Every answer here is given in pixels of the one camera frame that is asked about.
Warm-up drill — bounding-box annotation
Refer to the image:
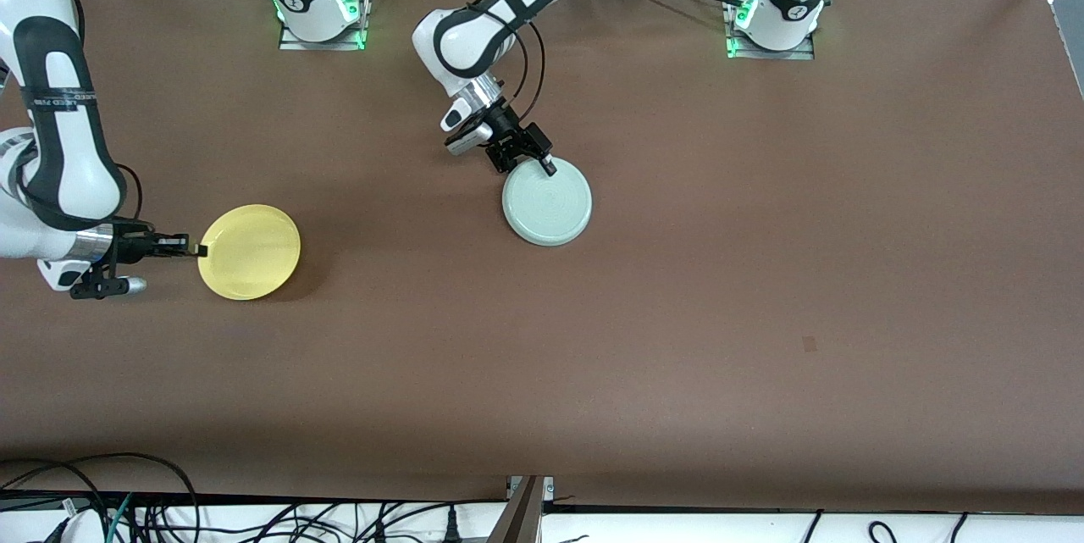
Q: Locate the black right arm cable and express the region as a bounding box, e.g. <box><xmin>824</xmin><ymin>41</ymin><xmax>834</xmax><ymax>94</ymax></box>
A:
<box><xmin>66</xmin><ymin>0</ymin><xmax>145</xmax><ymax>224</ymax></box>

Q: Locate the brown table cover sheet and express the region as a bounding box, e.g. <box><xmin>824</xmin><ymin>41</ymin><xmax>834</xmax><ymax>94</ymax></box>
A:
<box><xmin>0</xmin><ymin>0</ymin><xmax>1084</xmax><ymax>514</ymax></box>

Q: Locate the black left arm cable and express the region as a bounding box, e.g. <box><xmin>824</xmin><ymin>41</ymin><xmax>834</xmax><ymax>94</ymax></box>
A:
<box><xmin>478</xmin><ymin>5</ymin><xmax>548</xmax><ymax>125</ymax></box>

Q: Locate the aluminium profile post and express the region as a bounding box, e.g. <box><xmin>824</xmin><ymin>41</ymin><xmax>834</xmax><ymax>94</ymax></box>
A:
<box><xmin>489</xmin><ymin>475</ymin><xmax>547</xmax><ymax>543</ymax></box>

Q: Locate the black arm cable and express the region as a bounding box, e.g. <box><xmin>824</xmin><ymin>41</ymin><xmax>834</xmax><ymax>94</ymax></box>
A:
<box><xmin>66</xmin><ymin>0</ymin><xmax>145</xmax><ymax>224</ymax></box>
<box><xmin>478</xmin><ymin>5</ymin><xmax>548</xmax><ymax>125</ymax></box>

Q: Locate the yellow round plate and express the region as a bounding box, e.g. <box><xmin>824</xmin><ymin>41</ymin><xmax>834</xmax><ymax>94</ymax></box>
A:
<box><xmin>197</xmin><ymin>204</ymin><xmax>301</xmax><ymax>302</ymax></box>

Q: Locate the black looping cable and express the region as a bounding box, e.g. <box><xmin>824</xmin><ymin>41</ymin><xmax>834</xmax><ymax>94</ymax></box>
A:
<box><xmin>0</xmin><ymin>452</ymin><xmax>201</xmax><ymax>543</ymax></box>

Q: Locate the teal cable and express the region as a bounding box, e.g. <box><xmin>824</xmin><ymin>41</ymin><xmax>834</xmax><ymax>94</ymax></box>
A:
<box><xmin>106</xmin><ymin>492</ymin><xmax>134</xmax><ymax>543</ymax></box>

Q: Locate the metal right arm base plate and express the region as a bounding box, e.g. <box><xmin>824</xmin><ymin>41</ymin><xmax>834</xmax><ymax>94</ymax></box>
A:
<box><xmin>279</xmin><ymin>0</ymin><xmax>370</xmax><ymax>52</ymax></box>

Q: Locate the pale green round plate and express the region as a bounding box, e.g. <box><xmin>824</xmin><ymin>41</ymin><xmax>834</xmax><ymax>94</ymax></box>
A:
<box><xmin>501</xmin><ymin>158</ymin><xmax>594</xmax><ymax>247</ymax></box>

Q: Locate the small metal corner bracket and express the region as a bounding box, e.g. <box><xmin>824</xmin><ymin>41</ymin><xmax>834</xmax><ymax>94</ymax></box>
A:
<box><xmin>506</xmin><ymin>475</ymin><xmax>556</xmax><ymax>500</ymax></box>

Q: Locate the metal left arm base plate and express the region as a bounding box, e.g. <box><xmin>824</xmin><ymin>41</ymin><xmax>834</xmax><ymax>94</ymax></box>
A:
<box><xmin>726</xmin><ymin>0</ymin><xmax>816</xmax><ymax>61</ymax></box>

